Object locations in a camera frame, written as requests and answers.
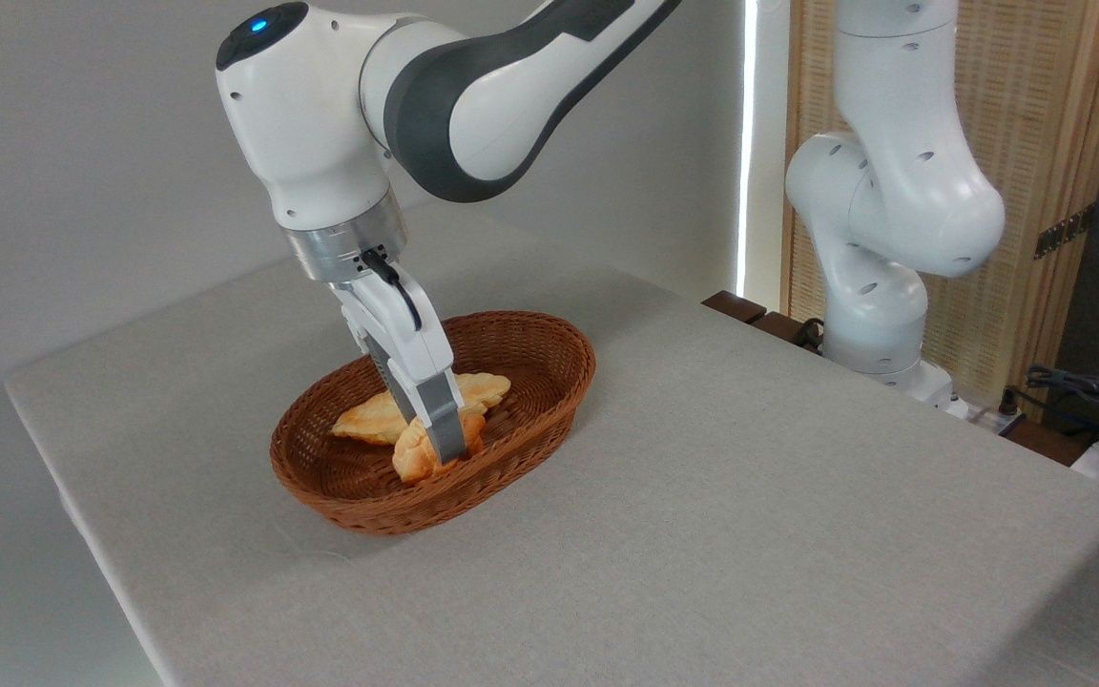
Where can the grey tablecloth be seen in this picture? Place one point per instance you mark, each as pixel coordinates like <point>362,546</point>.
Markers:
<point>702,534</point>

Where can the woven wooden folding screen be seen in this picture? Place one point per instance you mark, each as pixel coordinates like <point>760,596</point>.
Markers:
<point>1036,95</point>

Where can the metal screen hinge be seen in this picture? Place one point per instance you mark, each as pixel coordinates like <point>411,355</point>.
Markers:
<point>1063,232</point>

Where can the white power strip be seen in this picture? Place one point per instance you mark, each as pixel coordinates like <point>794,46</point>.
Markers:
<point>988,417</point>

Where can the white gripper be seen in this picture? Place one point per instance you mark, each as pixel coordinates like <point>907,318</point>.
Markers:
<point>406,343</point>

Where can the long flat bread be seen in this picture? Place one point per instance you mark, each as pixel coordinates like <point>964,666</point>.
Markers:
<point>368,420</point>

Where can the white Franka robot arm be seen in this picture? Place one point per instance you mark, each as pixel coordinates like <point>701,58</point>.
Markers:
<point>321,124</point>

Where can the small round bread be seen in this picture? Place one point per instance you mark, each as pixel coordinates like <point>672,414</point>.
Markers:
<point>413,458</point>

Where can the brown wicker basket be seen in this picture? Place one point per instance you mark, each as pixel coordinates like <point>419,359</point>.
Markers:
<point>530,410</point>

